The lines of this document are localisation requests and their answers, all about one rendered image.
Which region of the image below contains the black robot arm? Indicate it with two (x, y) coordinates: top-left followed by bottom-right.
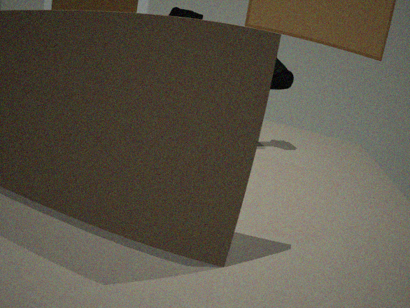
(182, 9), (294, 90)

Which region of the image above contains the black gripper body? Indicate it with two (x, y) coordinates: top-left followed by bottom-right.
(169, 7), (196, 19)

